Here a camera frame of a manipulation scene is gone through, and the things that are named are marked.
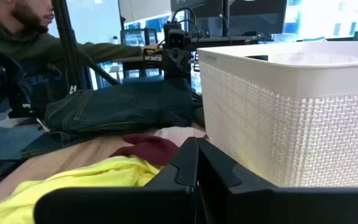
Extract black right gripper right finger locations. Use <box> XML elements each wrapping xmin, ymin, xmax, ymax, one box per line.
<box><xmin>196</xmin><ymin>137</ymin><xmax>358</xmax><ymax>224</ymax></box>

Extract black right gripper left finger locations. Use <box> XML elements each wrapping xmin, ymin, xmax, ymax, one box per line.
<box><xmin>33</xmin><ymin>136</ymin><xmax>200</xmax><ymax>224</ymax></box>

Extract yellow garment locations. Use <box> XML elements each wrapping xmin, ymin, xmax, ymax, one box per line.
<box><xmin>0</xmin><ymin>155</ymin><xmax>164</xmax><ymax>224</ymax></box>

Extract maroon garment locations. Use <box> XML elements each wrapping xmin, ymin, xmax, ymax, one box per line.
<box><xmin>109</xmin><ymin>133</ymin><xmax>180</xmax><ymax>167</ymax></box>

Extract pale pink garment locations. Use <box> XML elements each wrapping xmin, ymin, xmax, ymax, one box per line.
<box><xmin>154</xmin><ymin>126</ymin><xmax>207</xmax><ymax>147</ymax></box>

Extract dark green pants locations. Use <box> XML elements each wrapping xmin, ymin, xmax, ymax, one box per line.
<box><xmin>44</xmin><ymin>79</ymin><xmax>195</xmax><ymax>133</ymax></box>

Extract dark blue denim jeans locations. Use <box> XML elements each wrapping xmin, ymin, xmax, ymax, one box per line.
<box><xmin>20</xmin><ymin>129</ymin><xmax>130</xmax><ymax>159</ymax></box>

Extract white perforated plastic basket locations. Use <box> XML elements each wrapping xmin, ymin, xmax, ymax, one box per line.
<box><xmin>196</xmin><ymin>40</ymin><xmax>358</xmax><ymax>189</ymax></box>

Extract black monitor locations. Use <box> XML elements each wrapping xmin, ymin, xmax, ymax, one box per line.
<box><xmin>228</xmin><ymin>0</ymin><xmax>288</xmax><ymax>37</ymax></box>

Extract person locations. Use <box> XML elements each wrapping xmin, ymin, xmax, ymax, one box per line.
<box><xmin>0</xmin><ymin>0</ymin><xmax>145</xmax><ymax>161</ymax></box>

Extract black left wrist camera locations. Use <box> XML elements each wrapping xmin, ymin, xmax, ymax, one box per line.
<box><xmin>163</xmin><ymin>23</ymin><xmax>188</xmax><ymax>48</ymax></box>

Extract black aluminium table frame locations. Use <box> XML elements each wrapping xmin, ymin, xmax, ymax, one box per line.
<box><xmin>52</xmin><ymin>0</ymin><xmax>121</xmax><ymax>93</ymax></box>

